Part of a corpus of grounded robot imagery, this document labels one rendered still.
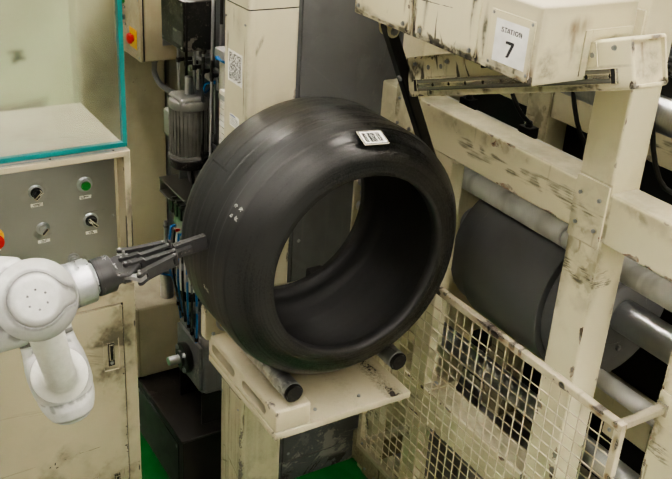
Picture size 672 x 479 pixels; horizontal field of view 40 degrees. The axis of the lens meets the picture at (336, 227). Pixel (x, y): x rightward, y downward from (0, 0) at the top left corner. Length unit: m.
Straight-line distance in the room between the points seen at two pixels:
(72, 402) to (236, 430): 0.89
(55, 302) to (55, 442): 1.52
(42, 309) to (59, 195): 1.21
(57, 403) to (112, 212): 0.78
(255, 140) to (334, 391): 0.67
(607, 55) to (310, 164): 0.59
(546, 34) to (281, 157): 0.56
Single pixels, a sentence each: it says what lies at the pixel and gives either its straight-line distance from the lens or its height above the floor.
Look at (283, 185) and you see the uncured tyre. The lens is 1.82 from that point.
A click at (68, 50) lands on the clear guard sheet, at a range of 2.26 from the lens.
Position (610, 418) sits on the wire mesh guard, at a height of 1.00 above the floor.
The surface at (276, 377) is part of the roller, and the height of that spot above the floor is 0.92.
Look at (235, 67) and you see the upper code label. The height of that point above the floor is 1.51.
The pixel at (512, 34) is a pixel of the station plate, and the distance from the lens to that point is 1.77.
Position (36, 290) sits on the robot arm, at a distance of 1.20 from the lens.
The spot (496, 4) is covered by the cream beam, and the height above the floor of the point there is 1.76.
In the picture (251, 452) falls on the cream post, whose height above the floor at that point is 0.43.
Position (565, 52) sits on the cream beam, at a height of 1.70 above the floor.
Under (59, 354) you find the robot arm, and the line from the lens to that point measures 1.60.
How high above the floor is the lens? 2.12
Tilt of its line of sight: 26 degrees down
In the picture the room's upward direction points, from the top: 4 degrees clockwise
